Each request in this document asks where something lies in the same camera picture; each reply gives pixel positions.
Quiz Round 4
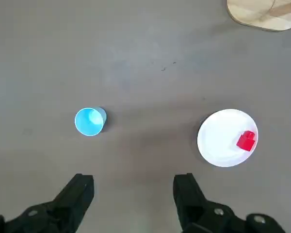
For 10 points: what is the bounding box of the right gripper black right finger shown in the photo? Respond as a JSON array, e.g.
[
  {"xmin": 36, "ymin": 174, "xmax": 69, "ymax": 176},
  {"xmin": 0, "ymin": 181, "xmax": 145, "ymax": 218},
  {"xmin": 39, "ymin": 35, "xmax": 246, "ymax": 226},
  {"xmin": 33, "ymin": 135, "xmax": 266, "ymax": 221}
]
[{"xmin": 172, "ymin": 172, "xmax": 287, "ymax": 233}]

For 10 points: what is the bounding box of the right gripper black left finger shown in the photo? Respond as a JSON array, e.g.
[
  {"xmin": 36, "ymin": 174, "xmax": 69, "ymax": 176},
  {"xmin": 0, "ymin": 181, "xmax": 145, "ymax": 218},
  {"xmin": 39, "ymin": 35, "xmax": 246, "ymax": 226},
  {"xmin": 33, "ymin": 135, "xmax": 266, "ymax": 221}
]
[{"xmin": 0, "ymin": 172, "xmax": 95, "ymax": 233}]

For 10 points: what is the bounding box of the red block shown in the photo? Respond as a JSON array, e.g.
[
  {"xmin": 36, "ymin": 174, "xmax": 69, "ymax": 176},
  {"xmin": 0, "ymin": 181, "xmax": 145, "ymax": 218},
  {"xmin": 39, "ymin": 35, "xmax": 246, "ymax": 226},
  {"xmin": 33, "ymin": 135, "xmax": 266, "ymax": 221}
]
[{"xmin": 236, "ymin": 130, "xmax": 257, "ymax": 151}]

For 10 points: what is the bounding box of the blue plastic cup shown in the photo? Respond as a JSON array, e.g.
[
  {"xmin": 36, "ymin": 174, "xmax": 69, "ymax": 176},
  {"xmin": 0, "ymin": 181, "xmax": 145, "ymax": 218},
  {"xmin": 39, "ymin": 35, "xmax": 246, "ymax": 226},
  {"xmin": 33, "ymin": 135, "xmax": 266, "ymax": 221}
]
[{"xmin": 74, "ymin": 106, "xmax": 107, "ymax": 137}]

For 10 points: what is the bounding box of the pink round plate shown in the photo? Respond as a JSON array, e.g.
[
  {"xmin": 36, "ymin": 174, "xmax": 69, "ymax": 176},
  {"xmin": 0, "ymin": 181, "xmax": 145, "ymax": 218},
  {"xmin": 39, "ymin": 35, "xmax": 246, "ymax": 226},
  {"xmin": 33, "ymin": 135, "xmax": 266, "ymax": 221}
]
[{"xmin": 197, "ymin": 109, "xmax": 259, "ymax": 168}]

